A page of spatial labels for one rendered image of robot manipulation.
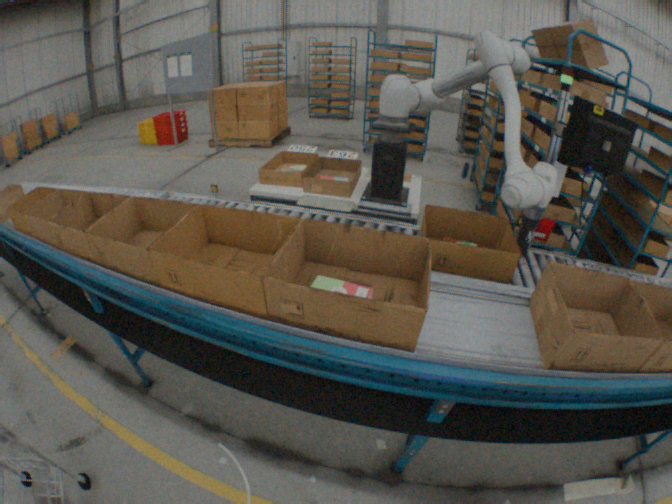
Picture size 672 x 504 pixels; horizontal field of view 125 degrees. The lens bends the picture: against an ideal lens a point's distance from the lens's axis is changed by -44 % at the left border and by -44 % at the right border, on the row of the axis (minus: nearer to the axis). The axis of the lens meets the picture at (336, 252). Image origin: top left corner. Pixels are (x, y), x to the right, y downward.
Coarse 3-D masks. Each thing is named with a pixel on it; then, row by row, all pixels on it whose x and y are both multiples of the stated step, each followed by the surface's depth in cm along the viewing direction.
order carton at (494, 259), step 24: (432, 216) 137; (456, 216) 134; (480, 216) 131; (432, 240) 112; (480, 240) 138; (504, 240) 127; (432, 264) 118; (456, 264) 115; (480, 264) 112; (504, 264) 110
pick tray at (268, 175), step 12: (276, 156) 206; (288, 156) 215; (300, 156) 213; (312, 156) 211; (264, 168) 191; (276, 168) 209; (264, 180) 187; (276, 180) 185; (288, 180) 183; (300, 180) 182
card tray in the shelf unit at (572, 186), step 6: (534, 156) 186; (534, 162) 177; (570, 168) 170; (570, 174) 170; (564, 180) 153; (570, 180) 152; (576, 180) 160; (564, 186) 155; (570, 186) 154; (576, 186) 152; (570, 192) 156; (576, 192) 154
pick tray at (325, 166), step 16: (320, 160) 204; (336, 160) 203; (352, 160) 200; (304, 176) 176; (336, 176) 198; (352, 176) 199; (304, 192) 179; (320, 192) 177; (336, 192) 175; (352, 192) 179
